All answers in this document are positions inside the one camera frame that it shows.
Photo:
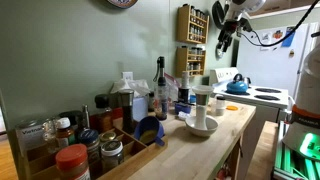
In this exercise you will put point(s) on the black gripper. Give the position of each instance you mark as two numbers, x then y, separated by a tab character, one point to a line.
230	27

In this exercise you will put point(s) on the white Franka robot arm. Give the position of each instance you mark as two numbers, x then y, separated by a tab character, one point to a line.
308	86

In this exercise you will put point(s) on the black container under bottle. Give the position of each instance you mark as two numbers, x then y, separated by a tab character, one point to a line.
184	94

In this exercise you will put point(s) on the tall glass bottle black top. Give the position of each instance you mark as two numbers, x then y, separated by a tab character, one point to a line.
161	100

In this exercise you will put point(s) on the small dark bottle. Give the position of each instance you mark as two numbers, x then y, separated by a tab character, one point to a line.
151	101

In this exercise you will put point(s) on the dark bottle black cap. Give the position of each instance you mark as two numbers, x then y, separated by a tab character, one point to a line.
104	115

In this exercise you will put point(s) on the thin metal bottle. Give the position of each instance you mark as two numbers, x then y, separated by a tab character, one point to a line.
86	116

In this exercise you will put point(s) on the brown bottle white cap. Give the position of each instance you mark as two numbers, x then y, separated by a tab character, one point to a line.
64	133

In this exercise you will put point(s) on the black hanging pan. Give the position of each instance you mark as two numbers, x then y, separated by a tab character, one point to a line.
217	14

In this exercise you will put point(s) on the large wooden spice rack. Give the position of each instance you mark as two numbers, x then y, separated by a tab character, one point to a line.
192	25

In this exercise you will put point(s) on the small wooden spice rack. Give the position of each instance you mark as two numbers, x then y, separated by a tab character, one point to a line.
190	62

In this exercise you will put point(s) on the white fridge paper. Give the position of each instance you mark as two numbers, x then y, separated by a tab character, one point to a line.
265	40

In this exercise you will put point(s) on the blue kettle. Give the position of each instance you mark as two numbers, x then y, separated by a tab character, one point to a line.
237	86

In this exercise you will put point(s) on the small silver pot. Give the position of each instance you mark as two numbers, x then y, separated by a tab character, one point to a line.
248	82

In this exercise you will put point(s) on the white refrigerator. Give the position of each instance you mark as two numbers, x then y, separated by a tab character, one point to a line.
266	68

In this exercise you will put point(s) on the orange fridge picture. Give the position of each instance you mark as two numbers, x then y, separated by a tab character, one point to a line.
278	34

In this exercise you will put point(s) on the small white jar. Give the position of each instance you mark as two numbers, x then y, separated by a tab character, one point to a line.
220	105

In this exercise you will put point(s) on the orange lid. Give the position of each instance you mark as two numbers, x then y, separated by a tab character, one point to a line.
232	108

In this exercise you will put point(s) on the blue fridge paper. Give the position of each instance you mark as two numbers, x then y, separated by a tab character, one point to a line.
288	39

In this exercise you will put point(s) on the clear plastic bag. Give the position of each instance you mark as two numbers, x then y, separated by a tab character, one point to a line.
172	87

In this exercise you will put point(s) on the small round fridge magnet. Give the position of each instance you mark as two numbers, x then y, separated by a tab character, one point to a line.
291	53

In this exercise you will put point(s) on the blue small box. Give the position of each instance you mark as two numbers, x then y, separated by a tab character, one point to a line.
182	108

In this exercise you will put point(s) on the white electric stove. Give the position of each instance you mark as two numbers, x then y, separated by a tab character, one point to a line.
282	97

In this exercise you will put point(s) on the small white object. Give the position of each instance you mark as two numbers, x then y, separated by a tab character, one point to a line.
183	115

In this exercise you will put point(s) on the white bowl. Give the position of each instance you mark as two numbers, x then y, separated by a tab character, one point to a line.
210	127

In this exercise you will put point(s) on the white crumpled paper towel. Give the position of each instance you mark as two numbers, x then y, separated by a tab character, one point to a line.
131	85

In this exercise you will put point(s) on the white tub container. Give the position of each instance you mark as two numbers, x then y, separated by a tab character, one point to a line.
140	108

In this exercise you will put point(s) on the blue funnel cup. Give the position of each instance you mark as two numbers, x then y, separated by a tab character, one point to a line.
148	128

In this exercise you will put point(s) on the steel and black pepper grinder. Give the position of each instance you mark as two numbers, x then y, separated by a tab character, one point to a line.
127	110

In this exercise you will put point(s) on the robot stand with green light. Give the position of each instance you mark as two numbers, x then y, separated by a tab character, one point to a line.
293	163

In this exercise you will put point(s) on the wooden organizer tray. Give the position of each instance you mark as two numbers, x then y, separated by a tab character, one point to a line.
140	155

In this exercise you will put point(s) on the jar with gold lid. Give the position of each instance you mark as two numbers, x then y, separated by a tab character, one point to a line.
108	136

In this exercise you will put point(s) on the spice jar white lid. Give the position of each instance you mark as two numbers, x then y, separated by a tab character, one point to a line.
112	154

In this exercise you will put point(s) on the spice jar blue lid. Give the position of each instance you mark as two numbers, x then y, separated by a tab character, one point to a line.
89	141

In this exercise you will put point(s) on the jar with black lid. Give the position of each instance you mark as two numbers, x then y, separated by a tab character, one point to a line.
71	117

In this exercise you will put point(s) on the jar with red lid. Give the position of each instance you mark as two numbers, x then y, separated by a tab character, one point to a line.
71	161

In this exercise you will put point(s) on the clear glass jar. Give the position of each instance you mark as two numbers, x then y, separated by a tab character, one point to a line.
49	133

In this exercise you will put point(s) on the round wall clock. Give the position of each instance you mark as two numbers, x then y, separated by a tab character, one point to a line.
220	54

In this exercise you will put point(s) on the white wall outlet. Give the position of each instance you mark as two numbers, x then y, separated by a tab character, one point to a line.
127	76

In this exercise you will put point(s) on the decorative wall plate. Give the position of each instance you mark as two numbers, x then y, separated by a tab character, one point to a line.
122	2

